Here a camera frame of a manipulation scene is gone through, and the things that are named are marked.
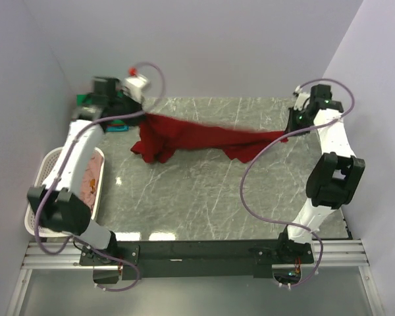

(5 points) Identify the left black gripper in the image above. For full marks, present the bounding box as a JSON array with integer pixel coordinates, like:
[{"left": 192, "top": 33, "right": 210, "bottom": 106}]
[{"left": 110, "top": 89, "right": 146, "bottom": 127}]

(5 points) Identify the red t shirt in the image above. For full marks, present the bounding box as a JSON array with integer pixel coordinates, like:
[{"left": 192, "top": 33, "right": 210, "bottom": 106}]
[{"left": 130, "top": 114, "right": 285, "bottom": 164}]

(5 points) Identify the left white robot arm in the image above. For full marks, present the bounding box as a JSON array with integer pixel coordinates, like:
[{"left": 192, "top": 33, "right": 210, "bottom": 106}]
[{"left": 27, "top": 74, "right": 150, "bottom": 265}]

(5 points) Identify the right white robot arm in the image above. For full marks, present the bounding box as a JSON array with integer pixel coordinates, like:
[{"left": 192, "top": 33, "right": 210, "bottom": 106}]
[{"left": 275, "top": 84, "right": 365, "bottom": 263}]

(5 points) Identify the teal folded t shirt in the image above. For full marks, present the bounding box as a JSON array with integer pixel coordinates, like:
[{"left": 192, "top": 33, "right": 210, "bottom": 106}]
[{"left": 106, "top": 124, "right": 129, "bottom": 132}]

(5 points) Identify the green folded t shirt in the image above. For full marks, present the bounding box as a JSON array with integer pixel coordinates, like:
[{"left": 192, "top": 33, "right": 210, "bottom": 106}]
[{"left": 76, "top": 93, "right": 92, "bottom": 107}]

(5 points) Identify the pink t shirt in basket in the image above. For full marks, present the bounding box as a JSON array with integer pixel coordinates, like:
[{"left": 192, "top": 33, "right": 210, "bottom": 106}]
[{"left": 39, "top": 153, "right": 103, "bottom": 236}]

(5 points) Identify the white plastic laundry basket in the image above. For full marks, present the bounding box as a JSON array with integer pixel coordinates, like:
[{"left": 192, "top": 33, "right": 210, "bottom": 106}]
[{"left": 24, "top": 147, "right": 105, "bottom": 238}]

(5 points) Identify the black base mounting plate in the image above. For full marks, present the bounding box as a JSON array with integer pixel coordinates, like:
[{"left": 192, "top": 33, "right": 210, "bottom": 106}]
[{"left": 80, "top": 240, "right": 314, "bottom": 280}]

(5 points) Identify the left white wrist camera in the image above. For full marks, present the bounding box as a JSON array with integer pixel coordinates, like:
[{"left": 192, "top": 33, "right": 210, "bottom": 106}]
[{"left": 121, "top": 74, "right": 151, "bottom": 103}]

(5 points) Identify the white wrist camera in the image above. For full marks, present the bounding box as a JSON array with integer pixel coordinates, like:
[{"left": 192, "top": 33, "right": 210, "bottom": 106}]
[
  {"left": 121, "top": 74, "right": 151, "bottom": 103},
  {"left": 293, "top": 86, "right": 310, "bottom": 111}
]

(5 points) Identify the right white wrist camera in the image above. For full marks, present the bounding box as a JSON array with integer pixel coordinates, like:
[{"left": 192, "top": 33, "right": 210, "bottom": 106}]
[{"left": 293, "top": 86, "right": 310, "bottom": 111}]

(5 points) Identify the aluminium rail frame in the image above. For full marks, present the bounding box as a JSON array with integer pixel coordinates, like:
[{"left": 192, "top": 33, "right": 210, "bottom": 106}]
[{"left": 7, "top": 239, "right": 384, "bottom": 315}]

